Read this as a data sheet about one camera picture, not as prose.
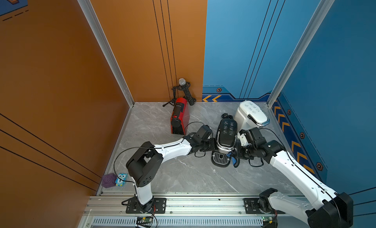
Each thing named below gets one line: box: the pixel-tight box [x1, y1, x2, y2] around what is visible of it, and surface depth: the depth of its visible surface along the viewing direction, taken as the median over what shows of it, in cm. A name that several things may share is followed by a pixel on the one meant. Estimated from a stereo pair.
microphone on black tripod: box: [162, 77, 197, 108], surface depth 107 cm
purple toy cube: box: [101, 173, 118, 189], surface depth 79 cm
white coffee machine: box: [234, 100, 270, 132], surface depth 87 cm
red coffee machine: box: [170, 97, 190, 136], surface depth 93 cm
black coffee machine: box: [211, 113, 238, 168], surface depth 77 cm
